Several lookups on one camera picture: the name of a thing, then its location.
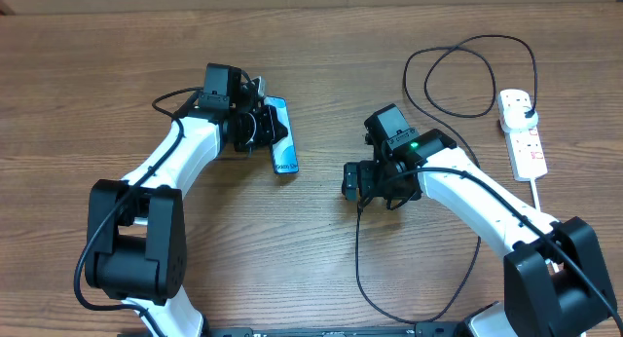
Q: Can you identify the Samsung Galaxy smartphone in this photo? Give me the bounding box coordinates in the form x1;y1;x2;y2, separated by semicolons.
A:
264;96;299;174

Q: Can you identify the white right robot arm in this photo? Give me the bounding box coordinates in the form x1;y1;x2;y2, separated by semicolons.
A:
342;104;622;336

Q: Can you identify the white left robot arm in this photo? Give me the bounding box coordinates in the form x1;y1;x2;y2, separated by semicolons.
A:
73;63;299;336

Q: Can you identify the white charger adapter plug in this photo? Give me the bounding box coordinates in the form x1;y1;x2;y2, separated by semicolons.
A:
499;103;539;133

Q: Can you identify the white power strip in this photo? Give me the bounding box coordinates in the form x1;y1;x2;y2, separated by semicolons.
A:
496;89;548;181

